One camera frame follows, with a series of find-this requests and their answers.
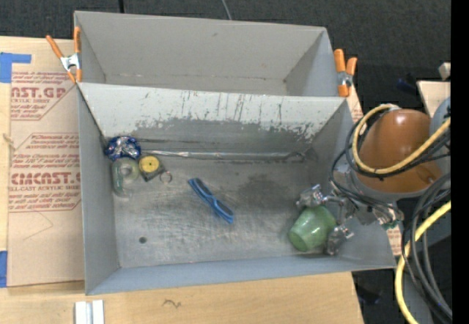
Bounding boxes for yellow and black tape measure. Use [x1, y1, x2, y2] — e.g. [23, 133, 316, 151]
[138, 155, 174, 185]

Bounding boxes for blue and silver crumpled wrapper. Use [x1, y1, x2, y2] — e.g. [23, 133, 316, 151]
[103, 135, 142, 162]

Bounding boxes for blue sunglasses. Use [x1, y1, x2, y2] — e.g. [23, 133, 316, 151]
[187, 177, 235, 225]

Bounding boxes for green plastic cup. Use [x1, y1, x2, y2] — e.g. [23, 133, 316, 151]
[287, 205, 338, 254]

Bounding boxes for brown cardboard board, red print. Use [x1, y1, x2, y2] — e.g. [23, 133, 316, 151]
[0, 35, 86, 288]

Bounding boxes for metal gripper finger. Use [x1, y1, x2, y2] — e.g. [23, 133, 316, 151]
[295, 184, 330, 209]
[325, 224, 355, 257]

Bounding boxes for grey metal bin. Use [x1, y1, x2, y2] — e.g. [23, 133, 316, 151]
[73, 10, 399, 296]

